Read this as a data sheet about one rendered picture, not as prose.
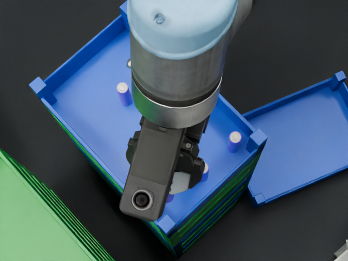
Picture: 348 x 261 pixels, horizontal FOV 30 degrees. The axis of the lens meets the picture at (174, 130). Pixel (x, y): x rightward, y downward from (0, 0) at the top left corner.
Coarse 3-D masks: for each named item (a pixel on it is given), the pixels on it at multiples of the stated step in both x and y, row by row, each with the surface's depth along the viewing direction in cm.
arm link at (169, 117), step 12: (132, 84) 64; (132, 96) 66; (144, 96) 62; (216, 96) 64; (144, 108) 64; (156, 108) 62; (168, 108) 62; (180, 108) 62; (192, 108) 62; (204, 108) 63; (156, 120) 64; (168, 120) 64; (180, 120) 64; (192, 120) 64
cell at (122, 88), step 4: (120, 84) 97; (124, 84) 97; (116, 88) 97; (120, 88) 96; (124, 88) 96; (128, 88) 97; (120, 92) 96; (124, 92) 96; (128, 92) 98; (120, 96) 98; (124, 96) 98; (128, 96) 99; (124, 100) 100; (128, 100) 100; (132, 100) 102; (124, 104) 102; (128, 104) 102
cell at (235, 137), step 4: (232, 132) 94; (236, 132) 94; (232, 136) 94; (236, 136) 94; (240, 136) 94; (228, 140) 96; (232, 140) 94; (236, 140) 94; (240, 140) 94; (228, 144) 97; (232, 144) 95; (236, 144) 95; (228, 148) 99; (232, 148) 97; (236, 148) 97; (232, 152) 100
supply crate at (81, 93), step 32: (128, 32) 106; (64, 64) 99; (96, 64) 104; (64, 96) 103; (96, 96) 103; (96, 128) 102; (128, 128) 101; (224, 128) 101; (96, 160) 95; (224, 160) 100; (192, 192) 99; (160, 224) 90
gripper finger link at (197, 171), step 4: (196, 160) 75; (200, 160) 75; (196, 164) 74; (200, 164) 74; (204, 164) 76; (196, 168) 75; (200, 168) 75; (204, 168) 77; (188, 172) 76; (192, 172) 76; (196, 172) 76; (200, 172) 76; (192, 176) 77; (196, 176) 77; (200, 176) 76; (192, 180) 78; (196, 180) 78; (192, 184) 79
